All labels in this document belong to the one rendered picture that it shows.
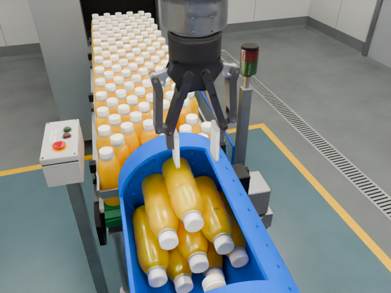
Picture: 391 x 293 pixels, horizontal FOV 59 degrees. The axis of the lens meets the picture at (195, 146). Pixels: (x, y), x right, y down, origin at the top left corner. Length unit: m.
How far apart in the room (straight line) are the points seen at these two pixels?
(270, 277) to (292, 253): 1.62
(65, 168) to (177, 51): 0.64
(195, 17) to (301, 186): 2.23
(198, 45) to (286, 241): 1.86
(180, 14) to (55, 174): 0.71
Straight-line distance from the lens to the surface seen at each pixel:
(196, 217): 0.70
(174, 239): 0.73
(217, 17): 0.46
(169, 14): 0.47
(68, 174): 1.05
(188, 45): 0.47
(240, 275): 0.83
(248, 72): 1.27
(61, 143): 1.05
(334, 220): 2.43
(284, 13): 5.92
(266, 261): 0.58
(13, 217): 2.57
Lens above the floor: 1.67
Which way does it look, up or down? 35 degrees down
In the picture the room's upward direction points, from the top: straight up
